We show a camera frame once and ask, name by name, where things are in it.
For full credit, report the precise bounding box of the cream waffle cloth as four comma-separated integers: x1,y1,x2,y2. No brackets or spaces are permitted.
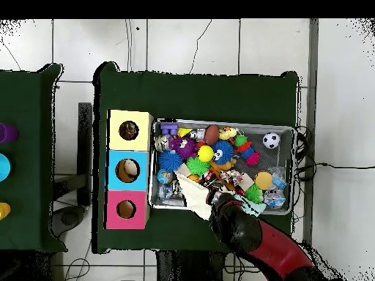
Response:
174,172,213,220

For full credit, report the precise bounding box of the mint green cloth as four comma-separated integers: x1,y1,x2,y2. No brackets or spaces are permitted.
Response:
234,194,267,217

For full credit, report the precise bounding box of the shallow mesh bin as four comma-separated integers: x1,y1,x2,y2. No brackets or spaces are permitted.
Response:
147,118,297,216

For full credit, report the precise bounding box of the wooden box with three holes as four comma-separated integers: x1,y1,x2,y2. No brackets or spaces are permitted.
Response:
105,109,154,231

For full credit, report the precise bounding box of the plain wooden cube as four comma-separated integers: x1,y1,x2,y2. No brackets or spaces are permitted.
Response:
240,173,255,190

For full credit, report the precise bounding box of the yellow smiley ball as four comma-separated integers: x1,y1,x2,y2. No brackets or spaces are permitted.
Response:
197,145,215,162

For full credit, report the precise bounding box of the blue spiky rubber ball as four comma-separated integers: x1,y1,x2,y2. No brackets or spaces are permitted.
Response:
212,140,235,165
158,150,183,172

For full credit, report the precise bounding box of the toy hamburger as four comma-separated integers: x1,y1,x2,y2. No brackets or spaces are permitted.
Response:
254,171,273,191

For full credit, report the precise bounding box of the multicolour spiky caterpillar toy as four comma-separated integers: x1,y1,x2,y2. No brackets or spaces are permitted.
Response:
233,134,261,166

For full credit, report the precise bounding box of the purple spiky monster toy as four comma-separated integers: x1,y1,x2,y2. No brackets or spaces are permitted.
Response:
168,135,198,160

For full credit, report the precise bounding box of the brown toy football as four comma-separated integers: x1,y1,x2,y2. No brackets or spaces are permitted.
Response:
204,124,220,146

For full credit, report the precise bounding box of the black and white soccer ball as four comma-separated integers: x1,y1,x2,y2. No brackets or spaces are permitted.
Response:
262,132,281,149

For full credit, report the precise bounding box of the dark green table cloth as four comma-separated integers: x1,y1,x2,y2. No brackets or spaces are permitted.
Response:
92,61,300,258

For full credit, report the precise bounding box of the black stand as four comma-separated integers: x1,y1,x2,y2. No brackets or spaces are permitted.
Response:
52,102,94,207

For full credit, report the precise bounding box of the yellow plastic cup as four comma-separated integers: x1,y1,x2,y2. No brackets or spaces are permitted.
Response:
0,202,12,221

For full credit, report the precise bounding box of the dark green side-table cloth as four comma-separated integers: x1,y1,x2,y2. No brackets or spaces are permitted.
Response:
0,63,68,253

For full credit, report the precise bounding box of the cyan plastic cup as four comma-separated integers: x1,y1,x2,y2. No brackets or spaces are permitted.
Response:
0,152,12,181

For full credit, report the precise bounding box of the purple plastic cup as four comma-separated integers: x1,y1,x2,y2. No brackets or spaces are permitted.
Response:
0,122,19,144

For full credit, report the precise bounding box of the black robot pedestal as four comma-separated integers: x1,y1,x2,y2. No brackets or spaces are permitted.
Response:
156,250,228,281

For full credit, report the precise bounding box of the black power cable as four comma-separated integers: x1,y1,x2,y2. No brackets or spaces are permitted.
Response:
294,125,375,182

